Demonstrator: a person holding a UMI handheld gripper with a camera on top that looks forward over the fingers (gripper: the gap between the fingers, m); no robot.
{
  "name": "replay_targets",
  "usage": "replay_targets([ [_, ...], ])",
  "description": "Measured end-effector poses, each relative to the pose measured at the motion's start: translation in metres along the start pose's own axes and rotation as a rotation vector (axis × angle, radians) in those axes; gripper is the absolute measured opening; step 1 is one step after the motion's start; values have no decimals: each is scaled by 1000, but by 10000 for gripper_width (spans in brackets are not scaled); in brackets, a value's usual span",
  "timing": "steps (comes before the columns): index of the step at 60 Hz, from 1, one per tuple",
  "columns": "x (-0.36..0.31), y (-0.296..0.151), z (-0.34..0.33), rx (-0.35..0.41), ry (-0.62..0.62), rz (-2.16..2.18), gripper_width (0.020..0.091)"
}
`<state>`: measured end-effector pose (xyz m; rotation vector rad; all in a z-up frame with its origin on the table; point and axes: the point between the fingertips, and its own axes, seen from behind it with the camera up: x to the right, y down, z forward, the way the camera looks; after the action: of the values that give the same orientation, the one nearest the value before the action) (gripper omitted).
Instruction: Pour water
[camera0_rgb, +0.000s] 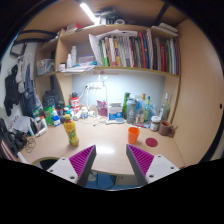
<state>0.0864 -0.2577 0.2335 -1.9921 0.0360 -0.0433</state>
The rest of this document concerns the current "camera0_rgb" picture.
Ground blue and white box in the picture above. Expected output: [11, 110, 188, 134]
[107, 102, 124, 121]

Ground white wall power strip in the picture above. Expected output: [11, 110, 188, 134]
[87, 81, 104, 90]

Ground tall green bottle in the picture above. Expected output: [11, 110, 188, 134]
[121, 91, 132, 120]

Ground green pouch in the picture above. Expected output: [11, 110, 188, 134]
[43, 105, 54, 127]

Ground white bottle with orange cap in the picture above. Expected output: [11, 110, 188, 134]
[39, 115, 48, 131]

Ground clear glass bottle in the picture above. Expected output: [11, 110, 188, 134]
[159, 92, 172, 122]

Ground pink pouch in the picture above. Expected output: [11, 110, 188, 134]
[96, 99, 109, 117]

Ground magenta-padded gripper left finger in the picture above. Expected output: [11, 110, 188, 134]
[46, 144, 98, 188]

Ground grey shaker bottle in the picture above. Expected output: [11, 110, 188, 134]
[125, 97, 138, 125]

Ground yellow-label tea drink bottle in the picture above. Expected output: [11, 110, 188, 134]
[63, 113, 80, 147]

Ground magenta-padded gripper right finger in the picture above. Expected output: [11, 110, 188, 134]
[125, 143, 181, 187]

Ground orange plastic cup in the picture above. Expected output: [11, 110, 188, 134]
[127, 126, 141, 145]

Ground light blue hairbrush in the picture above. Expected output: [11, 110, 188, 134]
[105, 117, 126, 126]

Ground ceiling light tube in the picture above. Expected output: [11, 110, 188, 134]
[79, 2, 98, 24]

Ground red and white canister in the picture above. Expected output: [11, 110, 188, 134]
[69, 91, 81, 114]

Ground white-lidded jar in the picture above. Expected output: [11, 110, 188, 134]
[149, 115, 162, 132]

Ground white bottle with blue cap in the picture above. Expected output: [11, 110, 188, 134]
[51, 112, 62, 128]

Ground gold-capped clear bottle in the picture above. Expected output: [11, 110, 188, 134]
[139, 92, 148, 124]

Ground flat round red coaster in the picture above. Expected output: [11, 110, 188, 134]
[145, 137, 159, 148]

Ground brown ceramic mug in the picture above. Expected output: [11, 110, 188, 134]
[157, 120, 176, 138]

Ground wooden shelf unit with books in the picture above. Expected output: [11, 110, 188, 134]
[34, 6, 183, 101]

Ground black box device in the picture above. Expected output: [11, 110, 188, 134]
[42, 89, 57, 108]

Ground green glass bottle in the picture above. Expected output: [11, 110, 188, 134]
[143, 95, 152, 123]

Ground hanging dark clothes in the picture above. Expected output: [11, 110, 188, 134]
[3, 54, 38, 118]

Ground black cable coil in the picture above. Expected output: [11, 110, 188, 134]
[24, 137, 37, 154]

